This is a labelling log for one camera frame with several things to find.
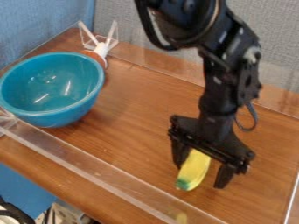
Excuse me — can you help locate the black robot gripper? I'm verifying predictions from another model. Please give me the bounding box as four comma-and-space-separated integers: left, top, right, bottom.
169, 115, 257, 189

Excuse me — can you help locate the yellow green toy corn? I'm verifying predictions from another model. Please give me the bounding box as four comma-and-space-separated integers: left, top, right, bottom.
177, 149, 211, 191

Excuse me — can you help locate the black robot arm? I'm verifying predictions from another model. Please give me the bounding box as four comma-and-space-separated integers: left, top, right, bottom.
135, 0, 262, 191

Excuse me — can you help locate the orange white toy object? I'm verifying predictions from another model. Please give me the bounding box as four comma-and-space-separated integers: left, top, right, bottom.
82, 42, 109, 69

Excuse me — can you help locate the blue bowl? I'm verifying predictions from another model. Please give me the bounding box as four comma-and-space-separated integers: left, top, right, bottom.
0, 52, 106, 128

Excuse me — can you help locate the clear acrylic back barrier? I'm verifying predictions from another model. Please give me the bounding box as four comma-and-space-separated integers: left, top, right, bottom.
109, 42, 299, 119

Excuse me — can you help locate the clear acrylic barrier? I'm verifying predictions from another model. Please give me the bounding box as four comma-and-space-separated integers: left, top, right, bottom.
109, 42, 299, 119
0, 109, 227, 224

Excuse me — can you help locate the clear acrylic front barrier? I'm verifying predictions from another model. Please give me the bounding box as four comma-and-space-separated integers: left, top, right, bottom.
0, 109, 227, 224

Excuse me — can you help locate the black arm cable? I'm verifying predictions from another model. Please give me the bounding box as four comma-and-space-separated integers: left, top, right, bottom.
233, 100, 259, 132

